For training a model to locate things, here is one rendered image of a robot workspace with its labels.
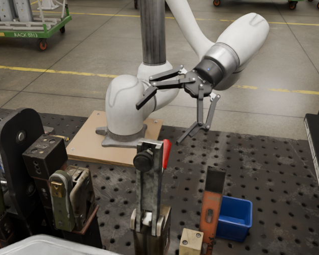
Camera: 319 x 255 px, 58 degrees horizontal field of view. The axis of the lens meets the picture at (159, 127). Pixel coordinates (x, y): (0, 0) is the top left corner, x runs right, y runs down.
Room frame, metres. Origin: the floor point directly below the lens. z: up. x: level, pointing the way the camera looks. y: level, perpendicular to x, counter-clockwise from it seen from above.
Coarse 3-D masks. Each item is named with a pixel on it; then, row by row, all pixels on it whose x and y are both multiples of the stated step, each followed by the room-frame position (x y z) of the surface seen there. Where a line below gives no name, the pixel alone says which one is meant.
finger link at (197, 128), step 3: (204, 123) 0.58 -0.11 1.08; (195, 126) 0.57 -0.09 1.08; (198, 126) 0.58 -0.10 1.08; (201, 126) 0.58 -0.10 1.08; (204, 126) 0.58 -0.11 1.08; (192, 129) 0.57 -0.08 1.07; (195, 129) 0.57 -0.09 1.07; (198, 129) 0.57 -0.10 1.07; (201, 129) 0.58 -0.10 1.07; (204, 129) 0.57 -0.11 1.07; (192, 132) 0.56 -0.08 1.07; (195, 132) 0.56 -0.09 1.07; (189, 135) 0.56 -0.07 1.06; (192, 135) 0.56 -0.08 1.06
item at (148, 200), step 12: (144, 144) 0.34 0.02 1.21; (156, 144) 0.33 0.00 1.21; (144, 156) 0.30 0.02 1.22; (156, 156) 0.32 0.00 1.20; (144, 168) 0.29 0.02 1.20; (156, 168) 0.32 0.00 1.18; (144, 180) 0.33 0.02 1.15; (156, 180) 0.31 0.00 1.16; (144, 192) 0.32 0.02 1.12; (156, 192) 0.31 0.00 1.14; (144, 204) 0.32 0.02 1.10; (156, 204) 0.30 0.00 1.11; (156, 216) 0.30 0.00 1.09
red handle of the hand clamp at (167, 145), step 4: (164, 140) 0.43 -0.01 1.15; (168, 140) 0.43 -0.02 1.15; (164, 144) 0.42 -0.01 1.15; (168, 144) 0.42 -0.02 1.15; (164, 148) 0.41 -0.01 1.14; (168, 148) 0.41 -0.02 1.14; (164, 152) 0.40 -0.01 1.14; (168, 152) 0.41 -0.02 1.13; (164, 156) 0.40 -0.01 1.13; (168, 156) 0.40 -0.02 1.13; (164, 160) 0.39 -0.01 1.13; (164, 164) 0.39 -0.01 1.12; (164, 168) 0.39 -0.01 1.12; (148, 212) 0.32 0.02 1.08; (144, 216) 0.31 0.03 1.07; (148, 216) 0.31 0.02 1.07; (144, 220) 0.31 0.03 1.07; (148, 220) 0.31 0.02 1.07; (144, 224) 0.30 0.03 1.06; (148, 224) 0.30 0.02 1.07
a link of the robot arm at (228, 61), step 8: (216, 48) 0.72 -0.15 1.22; (224, 48) 0.72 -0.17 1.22; (208, 56) 0.71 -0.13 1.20; (216, 56) 0.70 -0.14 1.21; (224, 56) 0.70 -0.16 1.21; (232, 56) 0.70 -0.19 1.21; (216, 64) 0.69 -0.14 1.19; (224, 64) 0.68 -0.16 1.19; (232, 64) 0.69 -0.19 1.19; (224, 72) 0.68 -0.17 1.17; (232, 72) 0.71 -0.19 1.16
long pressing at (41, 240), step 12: (24, 240) 0.31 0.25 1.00; (36, 240) 0.31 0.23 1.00; (48, 240) 0.31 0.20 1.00; (60, 240) 0.31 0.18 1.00; (0, 252) 0.29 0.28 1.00; (12, 252) 0.29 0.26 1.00; (24, 252) 0.29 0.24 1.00; (36, 252) 0.29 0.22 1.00; (48, 252) 0.29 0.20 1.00; (60, 252) 0.29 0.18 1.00; (72, 252) 0.29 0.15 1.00; (84, 252) 0.29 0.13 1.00; (96, 252) 0.29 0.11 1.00; (108, 252) 0.29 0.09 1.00
